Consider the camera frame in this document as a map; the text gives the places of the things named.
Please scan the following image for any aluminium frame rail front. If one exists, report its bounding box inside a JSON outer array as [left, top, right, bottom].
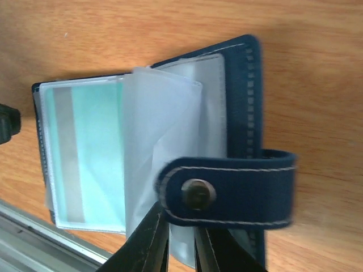
[[1, 200, 112, 272]]

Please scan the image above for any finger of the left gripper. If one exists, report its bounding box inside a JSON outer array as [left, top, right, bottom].
[[0, 104, 21, 145]]

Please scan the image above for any blue card holder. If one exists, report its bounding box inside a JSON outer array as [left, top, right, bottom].
[[32, 35, 296, 267]]

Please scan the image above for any teal credit card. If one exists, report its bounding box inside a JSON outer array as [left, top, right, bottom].
[[46, 83, 125, 228]]

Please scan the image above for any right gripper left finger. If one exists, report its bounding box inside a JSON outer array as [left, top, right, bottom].
[[97, 202, 169, 272]]

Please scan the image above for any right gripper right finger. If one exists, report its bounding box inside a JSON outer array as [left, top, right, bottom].
[[194, 227, 267, 272]]

